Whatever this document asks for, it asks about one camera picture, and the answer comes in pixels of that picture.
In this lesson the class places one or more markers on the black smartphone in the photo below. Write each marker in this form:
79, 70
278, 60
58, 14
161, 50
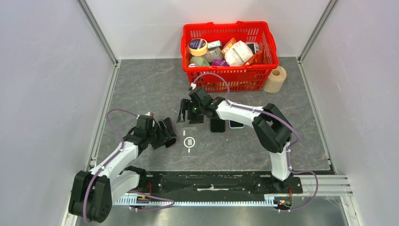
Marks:
168, 132
217, 125

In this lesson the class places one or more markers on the green pale bottle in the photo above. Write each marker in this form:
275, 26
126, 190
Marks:
199, 60

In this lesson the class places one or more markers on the clear magsafe phone case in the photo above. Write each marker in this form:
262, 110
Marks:
190, 142

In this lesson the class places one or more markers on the dark round jar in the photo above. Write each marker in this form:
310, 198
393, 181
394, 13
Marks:
254, 46

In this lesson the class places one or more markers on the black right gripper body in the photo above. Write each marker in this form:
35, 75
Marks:
195, 113

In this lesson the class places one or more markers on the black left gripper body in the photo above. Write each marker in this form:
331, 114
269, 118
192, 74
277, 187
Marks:
155, 136

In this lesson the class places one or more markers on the red plastic shopping basket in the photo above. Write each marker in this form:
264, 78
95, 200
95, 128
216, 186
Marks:
249, 77

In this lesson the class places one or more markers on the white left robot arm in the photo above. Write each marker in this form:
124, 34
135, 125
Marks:
95, 191

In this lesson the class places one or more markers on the teal small box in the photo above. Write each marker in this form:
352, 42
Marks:
214, 44

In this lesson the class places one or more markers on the white slotted cable duct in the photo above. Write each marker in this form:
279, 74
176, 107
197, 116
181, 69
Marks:
133, 200

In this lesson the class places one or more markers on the purple small package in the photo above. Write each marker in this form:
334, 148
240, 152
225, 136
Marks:
220, 63

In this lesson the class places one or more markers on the grey wrapped packet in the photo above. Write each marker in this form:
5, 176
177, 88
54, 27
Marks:
213, 54

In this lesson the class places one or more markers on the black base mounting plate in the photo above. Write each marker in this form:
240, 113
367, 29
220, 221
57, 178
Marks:
216, 186

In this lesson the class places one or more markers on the orange small box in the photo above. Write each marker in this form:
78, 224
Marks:
228, 45

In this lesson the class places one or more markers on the light blue phone case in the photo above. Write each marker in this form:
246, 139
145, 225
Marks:
236, 125

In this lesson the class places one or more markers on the beige paper roll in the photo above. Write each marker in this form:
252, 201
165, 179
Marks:
275, 80

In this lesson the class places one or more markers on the white crumpled paper bag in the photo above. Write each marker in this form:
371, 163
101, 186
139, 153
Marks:
238, 54

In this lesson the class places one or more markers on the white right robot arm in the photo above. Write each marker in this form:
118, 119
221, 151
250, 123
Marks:
271, 127

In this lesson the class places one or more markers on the masking tape roll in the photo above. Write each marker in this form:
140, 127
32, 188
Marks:
198, 47

